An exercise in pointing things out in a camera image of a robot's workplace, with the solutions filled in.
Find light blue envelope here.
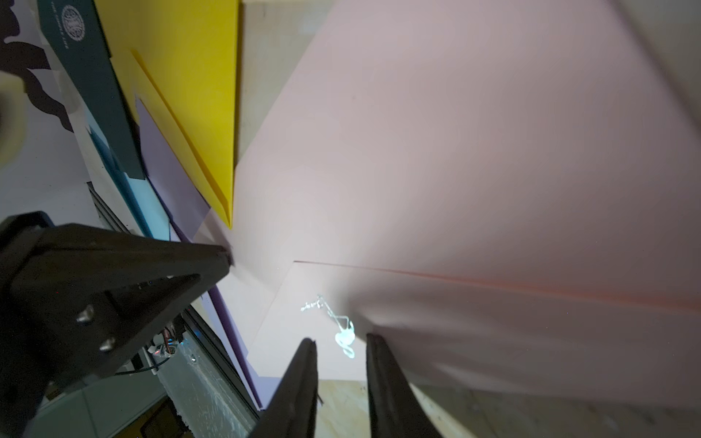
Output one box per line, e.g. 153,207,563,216
83,107,171,241

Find pink envelope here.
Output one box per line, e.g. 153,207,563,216
226,1,700,408

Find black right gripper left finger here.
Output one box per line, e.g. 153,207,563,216
249,338,319,438

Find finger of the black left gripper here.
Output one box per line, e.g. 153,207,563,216
1,212,231,437

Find dark green envelope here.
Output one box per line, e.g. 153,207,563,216
38,0,145,180

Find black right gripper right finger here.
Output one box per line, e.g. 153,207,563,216
366,334,442,437

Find lilac purple envelope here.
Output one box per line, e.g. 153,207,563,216
135,100,279,411

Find yellow envelope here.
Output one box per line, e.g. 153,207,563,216
95,1,240,224

